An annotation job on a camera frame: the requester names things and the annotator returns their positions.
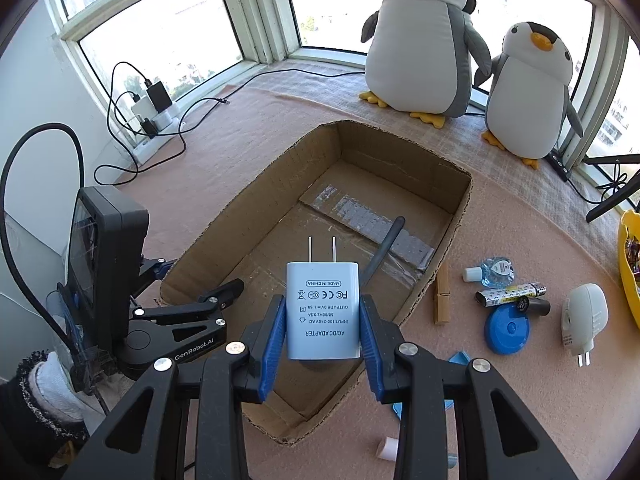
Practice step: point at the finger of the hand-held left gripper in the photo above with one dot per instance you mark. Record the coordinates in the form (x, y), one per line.
(155, 270)
(200, 310)

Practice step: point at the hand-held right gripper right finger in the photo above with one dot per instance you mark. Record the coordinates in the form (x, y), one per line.
(372, 350)

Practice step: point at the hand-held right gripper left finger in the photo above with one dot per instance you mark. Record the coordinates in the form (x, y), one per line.
(267, 350)

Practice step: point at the white power adapter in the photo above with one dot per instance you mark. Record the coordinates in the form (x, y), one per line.
(322, 310)

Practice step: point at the blue card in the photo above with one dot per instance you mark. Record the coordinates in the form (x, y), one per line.
(459, 358)

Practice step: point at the wooden clothespin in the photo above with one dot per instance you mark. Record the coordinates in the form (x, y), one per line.
(442, 295)

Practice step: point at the small white tube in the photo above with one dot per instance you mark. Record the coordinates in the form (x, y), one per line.
(387, 448)

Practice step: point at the brown cardboard box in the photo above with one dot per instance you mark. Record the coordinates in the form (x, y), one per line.
(240, 210)

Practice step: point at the blue round disc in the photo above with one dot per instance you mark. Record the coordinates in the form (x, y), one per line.
(505, 332)

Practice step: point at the white patterned lighter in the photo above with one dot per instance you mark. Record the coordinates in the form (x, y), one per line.
(505, 296)

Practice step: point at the clear blue eye drop bottle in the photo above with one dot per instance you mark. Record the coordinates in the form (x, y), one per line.
(497, 271)

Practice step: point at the white plug-in night light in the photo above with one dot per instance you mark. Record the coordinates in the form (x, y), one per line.
(585, 315)

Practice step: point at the person's left forearm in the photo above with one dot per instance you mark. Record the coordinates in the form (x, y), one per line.
(30, 420)

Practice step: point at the grey spoon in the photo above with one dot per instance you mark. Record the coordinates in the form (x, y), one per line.
(387, 245)

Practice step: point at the small black plug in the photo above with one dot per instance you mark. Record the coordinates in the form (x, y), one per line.
(148, 127)

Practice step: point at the white charger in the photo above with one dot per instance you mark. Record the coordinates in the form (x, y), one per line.
(141, 108)

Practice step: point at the white power strip with chargers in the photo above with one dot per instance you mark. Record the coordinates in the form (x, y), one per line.
(111, 105)

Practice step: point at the black charger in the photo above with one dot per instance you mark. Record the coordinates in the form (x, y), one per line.
(160, 96)

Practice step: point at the small black cylinder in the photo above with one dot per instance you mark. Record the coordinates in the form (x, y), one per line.
(537, 306)

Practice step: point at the beige woven mat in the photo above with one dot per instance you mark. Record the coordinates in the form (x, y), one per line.
(325, 95)

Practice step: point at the yellow bowl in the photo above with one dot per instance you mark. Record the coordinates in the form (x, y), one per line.
(625, 270)

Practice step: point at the pile of wrapped candies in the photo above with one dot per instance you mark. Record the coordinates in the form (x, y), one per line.
(634, 260)

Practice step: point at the black tripod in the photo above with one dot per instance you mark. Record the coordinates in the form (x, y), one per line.
(615, 195)

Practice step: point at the small penguin plush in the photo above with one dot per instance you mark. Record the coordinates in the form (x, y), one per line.
(525, 100)

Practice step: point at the large penguin plush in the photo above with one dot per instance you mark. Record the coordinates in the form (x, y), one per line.
(415, 50)

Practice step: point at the white window frame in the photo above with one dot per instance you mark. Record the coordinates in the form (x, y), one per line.
(257, 20)

